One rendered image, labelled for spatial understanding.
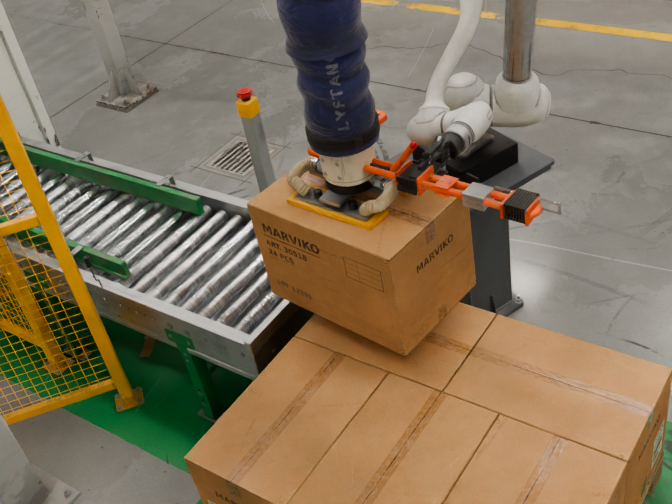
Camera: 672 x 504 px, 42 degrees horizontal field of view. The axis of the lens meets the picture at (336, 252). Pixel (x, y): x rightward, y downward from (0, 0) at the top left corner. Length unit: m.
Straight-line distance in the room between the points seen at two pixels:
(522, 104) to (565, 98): 2.14
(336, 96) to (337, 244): 0.45
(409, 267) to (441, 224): 0.18
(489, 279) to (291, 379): 1.12
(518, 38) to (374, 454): 1.46
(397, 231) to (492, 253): 1.09
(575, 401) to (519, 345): 0.29
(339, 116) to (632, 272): 1.94
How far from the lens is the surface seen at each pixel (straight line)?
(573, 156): 4.82
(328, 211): 2.70
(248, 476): 2.73
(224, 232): 3.68
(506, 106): 3.22
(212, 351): 3.24
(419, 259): 2.63
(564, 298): 3.93
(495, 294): 3.78
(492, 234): 3.57
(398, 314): 2.64
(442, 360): 2.92
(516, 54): 3.13
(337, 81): 2.49
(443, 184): 2.52
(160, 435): 3.69
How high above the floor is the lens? 2.65
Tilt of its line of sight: 38 degrees down
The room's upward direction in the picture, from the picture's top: 11 degrees counter-clockwise
